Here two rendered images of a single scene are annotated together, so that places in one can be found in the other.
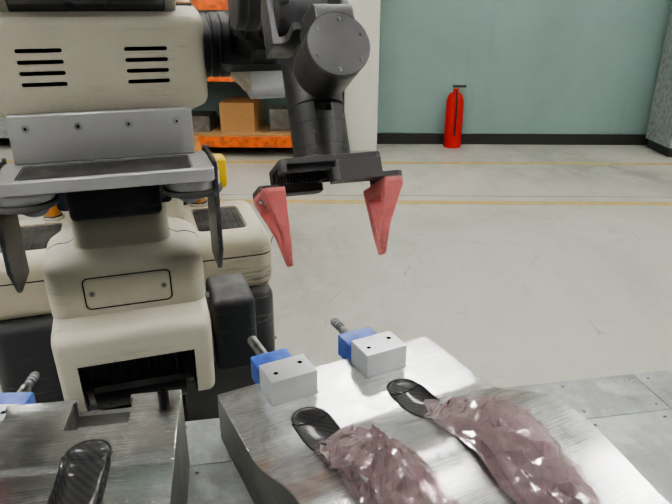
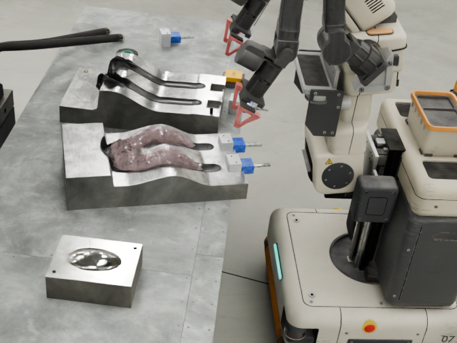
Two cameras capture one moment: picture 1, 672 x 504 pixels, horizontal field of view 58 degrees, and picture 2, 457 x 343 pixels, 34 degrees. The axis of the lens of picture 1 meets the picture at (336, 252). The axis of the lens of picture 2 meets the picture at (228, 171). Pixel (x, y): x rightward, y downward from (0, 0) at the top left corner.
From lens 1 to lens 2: 2.18 m
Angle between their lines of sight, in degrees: 86
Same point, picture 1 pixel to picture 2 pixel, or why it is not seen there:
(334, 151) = (245, 86)
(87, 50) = not seen: hidden behind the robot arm
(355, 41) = (240, 54)
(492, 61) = not seen: outside the picture
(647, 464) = (171, 229)
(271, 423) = (209, 139)
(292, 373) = (222, 138)
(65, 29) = not seen: hidden behind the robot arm
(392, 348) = (228, 160)
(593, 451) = (154, 174)
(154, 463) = (188, 111)
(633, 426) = (190, 237)
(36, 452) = (200, 96)
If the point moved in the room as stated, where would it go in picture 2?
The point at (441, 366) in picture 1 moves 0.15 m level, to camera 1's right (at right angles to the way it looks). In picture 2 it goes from (224, 180) to (210, 211)
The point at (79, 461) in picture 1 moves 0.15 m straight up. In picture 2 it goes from (196, 102) to (198, 60)
